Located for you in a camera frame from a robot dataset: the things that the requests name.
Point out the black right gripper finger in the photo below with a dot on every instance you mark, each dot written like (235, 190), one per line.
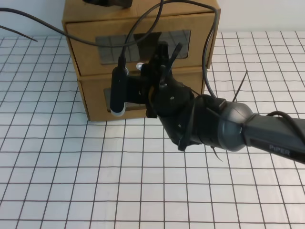
(173, 56)

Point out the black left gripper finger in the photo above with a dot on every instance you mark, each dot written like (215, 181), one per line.
(161, 53)

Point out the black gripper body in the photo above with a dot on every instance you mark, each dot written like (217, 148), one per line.
(154, 94)

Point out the white drawer handle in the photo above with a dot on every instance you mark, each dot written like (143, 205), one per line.
(139, 66)

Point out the brown cardboard drawer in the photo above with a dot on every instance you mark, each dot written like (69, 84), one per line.
(143, 51)

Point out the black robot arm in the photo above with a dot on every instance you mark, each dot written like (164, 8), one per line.
(195, 119)

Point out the lower brown cardboard shoebox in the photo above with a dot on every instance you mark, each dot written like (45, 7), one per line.
(92, 91)

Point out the white grid tablecloth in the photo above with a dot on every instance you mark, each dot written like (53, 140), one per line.
(60, 171)

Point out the upper brown cardboard box shell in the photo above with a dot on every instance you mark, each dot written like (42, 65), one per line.
(88, 22)

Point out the dark object atop box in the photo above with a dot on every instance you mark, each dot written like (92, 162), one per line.
(109, 3)

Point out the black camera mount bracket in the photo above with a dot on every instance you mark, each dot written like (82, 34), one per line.
(137, 89)

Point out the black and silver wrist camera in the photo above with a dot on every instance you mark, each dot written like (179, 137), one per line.
(119, 88)

